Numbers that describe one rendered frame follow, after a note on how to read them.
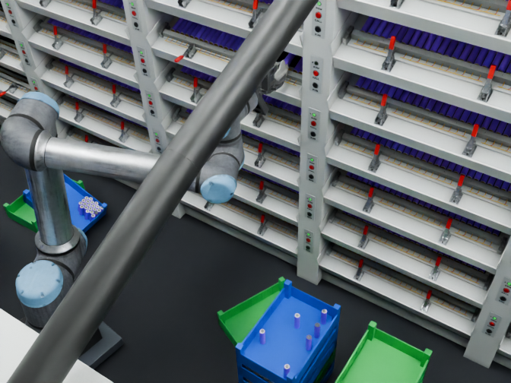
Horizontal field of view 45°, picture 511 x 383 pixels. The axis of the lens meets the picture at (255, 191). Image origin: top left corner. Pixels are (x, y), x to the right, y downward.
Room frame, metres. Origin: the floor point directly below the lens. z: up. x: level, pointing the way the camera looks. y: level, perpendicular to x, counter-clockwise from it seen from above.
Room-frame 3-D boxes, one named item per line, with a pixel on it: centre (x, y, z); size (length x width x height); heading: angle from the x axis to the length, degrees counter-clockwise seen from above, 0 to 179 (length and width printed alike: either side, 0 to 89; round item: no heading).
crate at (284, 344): (1.06, -0.09, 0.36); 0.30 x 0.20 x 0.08; 145
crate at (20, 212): (2.03, 0.96, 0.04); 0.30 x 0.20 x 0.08; 145
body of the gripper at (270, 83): (1.52, -0.02, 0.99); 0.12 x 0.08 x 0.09; 145
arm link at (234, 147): (1.36, 0.08, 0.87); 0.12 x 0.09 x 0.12; 172
